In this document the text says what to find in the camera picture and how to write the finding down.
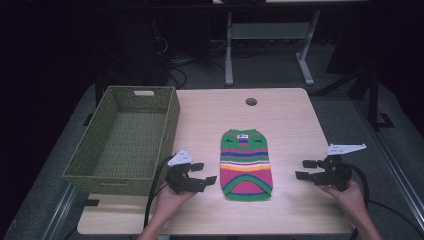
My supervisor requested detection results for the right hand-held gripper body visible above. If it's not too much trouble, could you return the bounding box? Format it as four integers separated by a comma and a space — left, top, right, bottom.
312, 142, 368, 193

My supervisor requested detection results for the black metal stand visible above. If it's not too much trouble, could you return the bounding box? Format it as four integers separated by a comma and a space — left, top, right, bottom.
313, 64, 396, 132

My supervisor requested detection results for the striped knit pet sweater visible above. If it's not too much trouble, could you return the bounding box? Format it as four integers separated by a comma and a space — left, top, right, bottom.
218, 128, 275, 203

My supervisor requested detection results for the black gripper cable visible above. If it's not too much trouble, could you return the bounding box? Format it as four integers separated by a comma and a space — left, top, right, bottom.
344, 162, 424, 240
142, 154, 177, 230

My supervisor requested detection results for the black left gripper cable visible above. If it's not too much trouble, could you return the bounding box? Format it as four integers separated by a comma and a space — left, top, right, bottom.
142, 154, 177, 230

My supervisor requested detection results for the green woven basket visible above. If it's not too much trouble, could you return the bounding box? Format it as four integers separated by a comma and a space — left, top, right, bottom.
62, 85, 182, 197

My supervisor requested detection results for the bundle of floor cables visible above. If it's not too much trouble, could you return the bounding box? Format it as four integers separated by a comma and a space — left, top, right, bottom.
151, 34, 231, 90

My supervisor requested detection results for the person's right hand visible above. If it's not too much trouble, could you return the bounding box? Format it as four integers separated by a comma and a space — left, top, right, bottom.
316, 179, 368, 219

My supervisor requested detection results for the aluminium floor rail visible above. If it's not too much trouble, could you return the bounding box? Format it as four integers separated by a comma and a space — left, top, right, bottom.
40, 182, 80, 240
352, 98, 424, 232

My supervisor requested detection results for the grey metal table frame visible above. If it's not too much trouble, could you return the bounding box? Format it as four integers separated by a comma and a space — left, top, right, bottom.
223, 9, 322, 87

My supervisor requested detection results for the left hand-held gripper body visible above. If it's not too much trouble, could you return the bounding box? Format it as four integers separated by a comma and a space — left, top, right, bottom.
165, 149, 208, 195

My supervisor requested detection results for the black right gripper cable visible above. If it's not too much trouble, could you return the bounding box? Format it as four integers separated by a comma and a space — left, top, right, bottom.
344, 162, 424, 240

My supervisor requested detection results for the person's left hand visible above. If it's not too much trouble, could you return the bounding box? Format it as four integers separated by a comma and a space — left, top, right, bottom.
153, 184, 198, 222

